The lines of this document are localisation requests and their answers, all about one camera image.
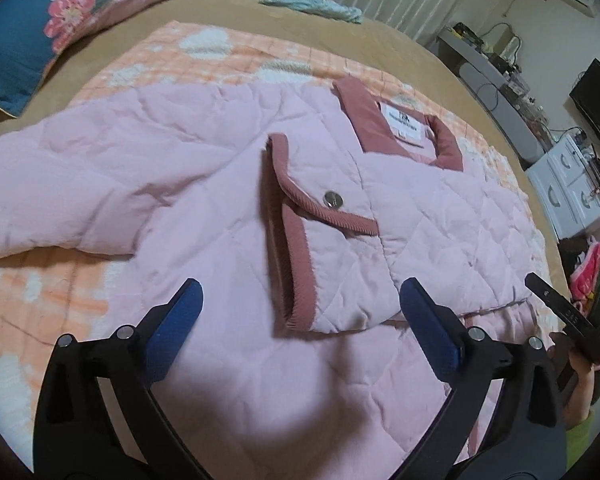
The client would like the person's right hand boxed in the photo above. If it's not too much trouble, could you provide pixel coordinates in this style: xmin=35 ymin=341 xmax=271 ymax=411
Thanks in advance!
xmin=549 ymin=332 xmax=596 ymax=411

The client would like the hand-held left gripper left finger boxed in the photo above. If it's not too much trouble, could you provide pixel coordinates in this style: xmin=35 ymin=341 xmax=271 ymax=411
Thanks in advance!
xmin=34 ymin=278 xmax=217 ymax=480

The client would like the blue floral quilt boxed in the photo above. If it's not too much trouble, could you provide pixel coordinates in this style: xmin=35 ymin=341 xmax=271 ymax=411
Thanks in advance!
xmin=0 ymin=0 xmax=226 ymax=118

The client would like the clutter on desk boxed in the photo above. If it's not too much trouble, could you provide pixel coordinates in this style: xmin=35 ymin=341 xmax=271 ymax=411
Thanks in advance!
xmin=452 ymin=22 xmax=551 ymax=133

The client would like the black television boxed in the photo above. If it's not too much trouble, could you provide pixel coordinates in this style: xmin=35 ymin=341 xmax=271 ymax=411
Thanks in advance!
xmin=569 ymin=58 xmax=600 ymax=166

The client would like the white drawer cabinet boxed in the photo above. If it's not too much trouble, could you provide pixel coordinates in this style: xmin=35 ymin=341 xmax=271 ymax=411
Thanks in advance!
xmin=525 ymin=135 xmax=600 ymax=241

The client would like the orange plaid blanket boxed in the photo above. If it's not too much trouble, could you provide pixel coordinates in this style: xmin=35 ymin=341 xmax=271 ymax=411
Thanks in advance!
xmin=0 ymin=20 xmax=566 ymax=461

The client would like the tan bed sheet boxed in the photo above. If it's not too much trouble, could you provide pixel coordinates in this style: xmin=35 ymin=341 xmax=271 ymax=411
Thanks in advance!
xmin=0 ymin=0 xmax=571 ymax=311

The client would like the light blue cloth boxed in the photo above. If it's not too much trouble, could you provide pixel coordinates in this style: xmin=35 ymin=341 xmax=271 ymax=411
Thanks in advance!
xmin=242 ymin=0 xmax=363 ymax=23

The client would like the pink cloth heap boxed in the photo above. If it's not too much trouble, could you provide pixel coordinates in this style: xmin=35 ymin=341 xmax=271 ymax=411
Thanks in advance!
xmin=567 ymin=240 xmax=600 ymax=373

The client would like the grey desk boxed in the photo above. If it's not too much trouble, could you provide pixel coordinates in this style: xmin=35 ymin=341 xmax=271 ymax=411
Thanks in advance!
xmin=437 ymin=25 xmax=548 ymax=163

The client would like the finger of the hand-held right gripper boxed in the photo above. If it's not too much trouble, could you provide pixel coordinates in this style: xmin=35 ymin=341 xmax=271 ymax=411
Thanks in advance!
xmin=524 ymin=272 xmax=600 ymax=363

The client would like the person's right forearm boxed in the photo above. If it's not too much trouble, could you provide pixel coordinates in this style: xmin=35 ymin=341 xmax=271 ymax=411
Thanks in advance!
xmin=562 ymin=402 xmax=597 ymax=468

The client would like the pink quilted jacket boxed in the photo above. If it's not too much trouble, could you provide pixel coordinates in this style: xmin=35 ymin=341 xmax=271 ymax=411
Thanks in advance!
xmin=0 ymin=77 xmax=551 ymax=480

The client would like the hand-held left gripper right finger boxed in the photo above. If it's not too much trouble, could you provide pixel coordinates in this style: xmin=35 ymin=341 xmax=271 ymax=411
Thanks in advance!
xmin=399 ymin=277 xmax=567 ymax=480

